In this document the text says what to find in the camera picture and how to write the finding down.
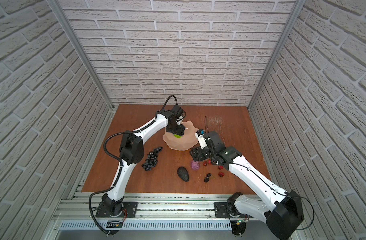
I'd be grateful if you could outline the purple fig fruit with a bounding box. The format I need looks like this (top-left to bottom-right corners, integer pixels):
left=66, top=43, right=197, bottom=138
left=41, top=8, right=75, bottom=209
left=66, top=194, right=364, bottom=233
left=191, top=161, right=200, bottom=171

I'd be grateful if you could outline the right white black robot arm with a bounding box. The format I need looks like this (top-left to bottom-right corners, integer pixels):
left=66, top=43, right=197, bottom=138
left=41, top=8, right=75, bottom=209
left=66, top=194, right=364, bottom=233
left=190, top=130, right=304, bottom=240

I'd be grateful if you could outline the aluminium mounting rail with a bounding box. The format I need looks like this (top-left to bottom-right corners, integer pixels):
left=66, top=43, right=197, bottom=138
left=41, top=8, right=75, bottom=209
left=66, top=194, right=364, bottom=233
left=52, top=193, right=269, bottom=232

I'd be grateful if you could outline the dark avocado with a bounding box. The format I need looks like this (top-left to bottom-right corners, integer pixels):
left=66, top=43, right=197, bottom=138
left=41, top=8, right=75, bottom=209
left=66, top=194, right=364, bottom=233
left=177, top=167, right=190, bottom=182

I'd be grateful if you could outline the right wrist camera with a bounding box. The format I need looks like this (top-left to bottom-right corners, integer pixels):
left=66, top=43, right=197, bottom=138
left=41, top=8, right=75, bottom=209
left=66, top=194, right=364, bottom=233
left=195, top=129, right=207, bottom=149

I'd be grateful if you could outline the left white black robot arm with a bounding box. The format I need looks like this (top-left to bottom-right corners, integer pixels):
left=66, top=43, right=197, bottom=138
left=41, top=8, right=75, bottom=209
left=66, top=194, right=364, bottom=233
left=98, top=105, right=186, bottom=217

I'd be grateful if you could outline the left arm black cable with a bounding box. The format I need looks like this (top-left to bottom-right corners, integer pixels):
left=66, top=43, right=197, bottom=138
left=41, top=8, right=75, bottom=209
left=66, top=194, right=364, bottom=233
left=88, top=94, right=179, bottom=235

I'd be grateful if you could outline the dark grape bunch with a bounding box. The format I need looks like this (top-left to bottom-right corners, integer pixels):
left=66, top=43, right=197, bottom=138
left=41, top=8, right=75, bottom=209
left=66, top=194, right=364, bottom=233
left=142, top=147, right=163, bottom=171

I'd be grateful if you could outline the dark cherry pair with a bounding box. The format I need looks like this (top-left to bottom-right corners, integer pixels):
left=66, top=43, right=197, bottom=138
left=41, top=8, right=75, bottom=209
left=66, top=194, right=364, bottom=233
left=204, top=173, right=215, bottom=183

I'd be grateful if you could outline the pink wavy fruit bowl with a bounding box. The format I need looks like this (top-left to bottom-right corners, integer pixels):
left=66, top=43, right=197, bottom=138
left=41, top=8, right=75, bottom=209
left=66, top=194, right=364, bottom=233
left=163, top=121, right=199, bottom=151

